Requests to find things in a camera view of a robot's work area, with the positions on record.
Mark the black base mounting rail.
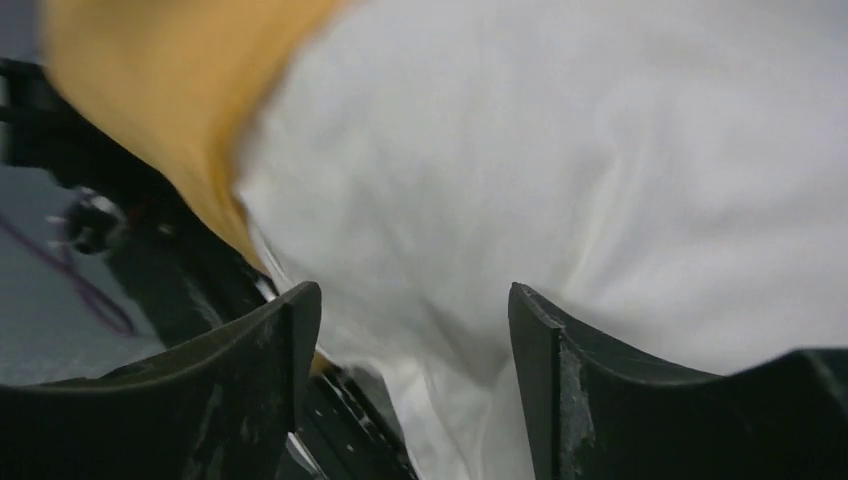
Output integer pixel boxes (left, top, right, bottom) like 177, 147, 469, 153
1, 59, 414, 479

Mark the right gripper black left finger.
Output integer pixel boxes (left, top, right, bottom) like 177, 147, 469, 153
1, 282, 321, 480

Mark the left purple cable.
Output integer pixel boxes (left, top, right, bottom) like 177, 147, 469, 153
0, 211, 137, 339

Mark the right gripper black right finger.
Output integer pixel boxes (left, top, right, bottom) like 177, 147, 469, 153
508, 283, 847, 479

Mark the blue orange cartoon pillowcase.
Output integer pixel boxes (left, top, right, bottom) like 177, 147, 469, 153
42, 0, 342, 266

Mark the white pillow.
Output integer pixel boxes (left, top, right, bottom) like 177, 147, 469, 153
235, 1, 847, 479

